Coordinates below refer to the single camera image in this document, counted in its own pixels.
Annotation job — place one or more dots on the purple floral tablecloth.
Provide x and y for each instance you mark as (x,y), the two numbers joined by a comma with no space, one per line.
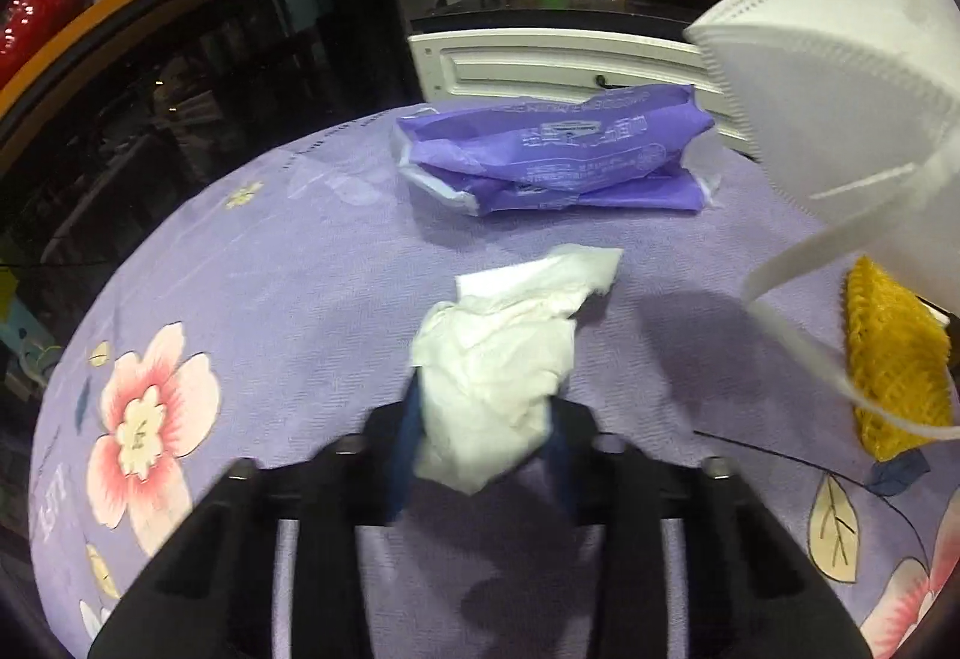
(300,299)

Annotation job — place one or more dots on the white face mask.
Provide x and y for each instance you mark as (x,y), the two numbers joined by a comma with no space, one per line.
(825,66)

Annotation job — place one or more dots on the yellow foam fruit net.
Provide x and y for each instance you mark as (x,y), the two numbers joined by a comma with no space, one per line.
(885,344)

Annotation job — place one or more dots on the red ceramic vase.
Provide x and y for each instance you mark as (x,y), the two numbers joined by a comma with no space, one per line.
(37,29)

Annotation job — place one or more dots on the purple plastic packet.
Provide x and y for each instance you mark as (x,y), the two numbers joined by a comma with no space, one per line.
(555,149)

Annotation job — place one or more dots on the black counter with wooden edge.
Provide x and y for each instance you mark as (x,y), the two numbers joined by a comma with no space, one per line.
(225,66)

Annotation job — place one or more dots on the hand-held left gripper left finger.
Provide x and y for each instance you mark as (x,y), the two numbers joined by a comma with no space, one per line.
(405,456)

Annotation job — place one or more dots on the white cabinet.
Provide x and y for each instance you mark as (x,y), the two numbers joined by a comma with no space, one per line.
(525,62)

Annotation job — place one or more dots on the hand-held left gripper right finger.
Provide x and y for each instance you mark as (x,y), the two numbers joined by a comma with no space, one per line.
(562,471)

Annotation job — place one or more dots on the white tissue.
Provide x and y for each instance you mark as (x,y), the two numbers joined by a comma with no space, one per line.
(495,366)

